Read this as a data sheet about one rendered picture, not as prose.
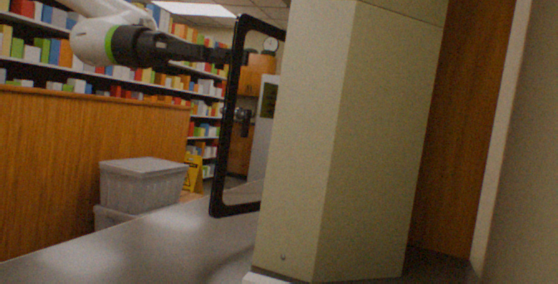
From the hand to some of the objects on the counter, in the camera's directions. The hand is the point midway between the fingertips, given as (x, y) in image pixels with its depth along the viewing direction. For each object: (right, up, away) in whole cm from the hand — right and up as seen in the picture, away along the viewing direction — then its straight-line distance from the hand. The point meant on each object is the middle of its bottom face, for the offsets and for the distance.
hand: (230, 56), depth 74 cm
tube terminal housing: (+22, -41, +2) cm, 46 cm away
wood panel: (+32, -41, +22) cm, 57 cm away
